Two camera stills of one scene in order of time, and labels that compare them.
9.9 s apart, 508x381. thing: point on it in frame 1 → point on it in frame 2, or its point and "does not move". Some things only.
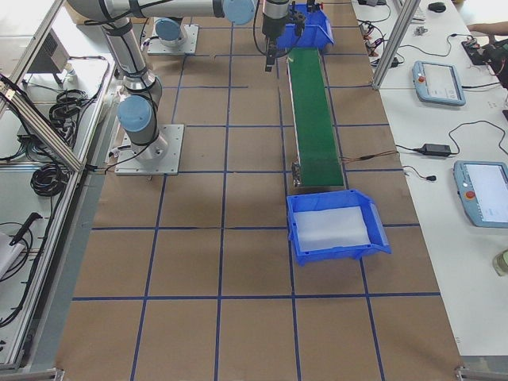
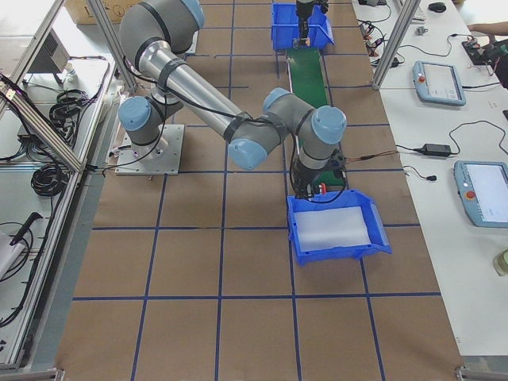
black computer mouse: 437,6 does not move
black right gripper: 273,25 → 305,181
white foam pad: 331,227 does not move
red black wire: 369,156 does not move
